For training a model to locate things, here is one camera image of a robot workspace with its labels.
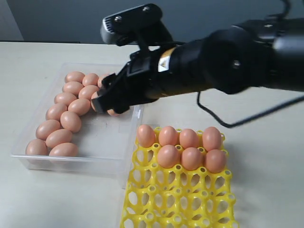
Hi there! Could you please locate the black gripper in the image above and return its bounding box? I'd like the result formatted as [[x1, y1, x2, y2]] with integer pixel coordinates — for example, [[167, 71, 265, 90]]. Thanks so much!
[[97, 45, 181, 114]]

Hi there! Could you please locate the brown egg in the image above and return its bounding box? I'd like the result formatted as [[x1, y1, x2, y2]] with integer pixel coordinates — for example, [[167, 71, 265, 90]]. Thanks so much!
[[137, 124, 156, 148], [107, 109, 120, 117], [36, 120, 61, 140], [179, 129, 200, 149], [46, 103, 67, 121], [202, 126, 222, 152], [60, 111, 82, 133], [68, 98, 91, 116], [65, 71, 85, 83], [26, 139, 48, 156], [78, 85, 99, 100], [158, 126, 178, 146], [97, 74, 109, 88], [91, 92, 100, 113], [49, 142, 78, 157], [54, 92, 77, 106], [82, 73, 99, 86], [46, 129, 72, 148], [62, 81, 84, 96], [205, 149, 227, 173], [157, 145, 181, 169], [181, 147, 203, 171]]

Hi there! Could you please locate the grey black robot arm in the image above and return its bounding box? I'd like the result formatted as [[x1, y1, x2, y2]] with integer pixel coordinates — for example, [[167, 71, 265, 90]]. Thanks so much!
[[92, 18, 304, 114]]

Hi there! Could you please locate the clear plastic egg bin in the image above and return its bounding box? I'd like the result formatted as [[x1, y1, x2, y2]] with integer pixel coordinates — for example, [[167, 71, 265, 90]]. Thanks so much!
[[11, 63, 143, 186]]

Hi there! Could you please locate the yellow plastic egg tray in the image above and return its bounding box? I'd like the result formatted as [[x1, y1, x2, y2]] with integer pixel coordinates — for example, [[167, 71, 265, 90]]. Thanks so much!
[[120, 128, 239, 228]]

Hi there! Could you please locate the black cable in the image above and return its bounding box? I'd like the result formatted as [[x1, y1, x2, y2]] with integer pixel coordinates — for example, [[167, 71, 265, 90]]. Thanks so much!
[[196, 0, 304, 129]]

